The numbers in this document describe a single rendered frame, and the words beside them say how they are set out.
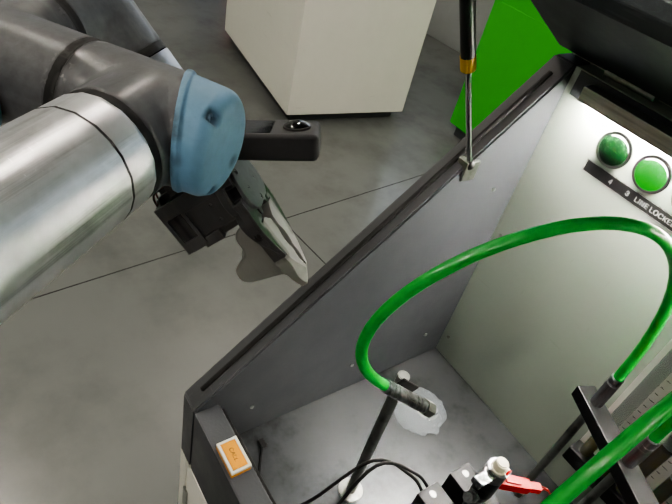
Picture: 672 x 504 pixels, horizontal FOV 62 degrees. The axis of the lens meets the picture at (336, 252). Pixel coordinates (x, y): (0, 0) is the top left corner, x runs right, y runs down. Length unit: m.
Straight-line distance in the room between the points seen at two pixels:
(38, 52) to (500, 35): 3.37
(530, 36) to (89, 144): 3.31
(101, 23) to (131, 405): 1.64
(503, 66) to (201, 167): 3.35
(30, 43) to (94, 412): 1.69
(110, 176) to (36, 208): 0.05
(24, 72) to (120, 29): 0.12
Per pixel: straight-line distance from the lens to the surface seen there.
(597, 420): 0.88
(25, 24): 0.44
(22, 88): 0.41
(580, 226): 0.59
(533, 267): 0.98
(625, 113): 0.82
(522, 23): 3.57
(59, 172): 0.30
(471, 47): 0.70
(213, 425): 0.86
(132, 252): 2.52
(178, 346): 2.16
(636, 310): 0.90
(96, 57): 0.40
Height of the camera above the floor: 1.69
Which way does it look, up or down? 40 degrees down
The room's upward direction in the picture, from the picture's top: 15 degrees clockwise
